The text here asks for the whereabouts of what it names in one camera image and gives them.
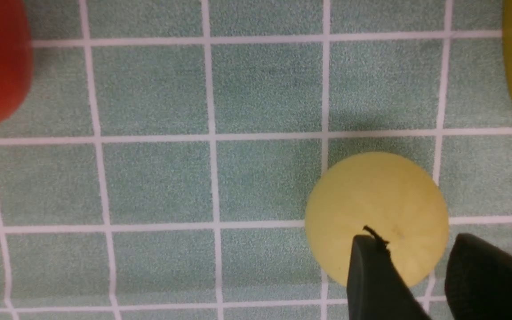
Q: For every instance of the yellow bun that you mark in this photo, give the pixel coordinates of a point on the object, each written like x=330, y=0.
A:
x=393, y=196

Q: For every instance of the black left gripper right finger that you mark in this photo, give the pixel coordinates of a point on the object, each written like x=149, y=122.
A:
x=478, y=282

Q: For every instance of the green checkered tablecloth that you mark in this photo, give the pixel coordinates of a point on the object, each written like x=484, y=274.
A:
x=160, y=165

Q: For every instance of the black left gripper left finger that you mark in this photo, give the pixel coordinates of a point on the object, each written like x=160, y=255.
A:
x=375, y=289

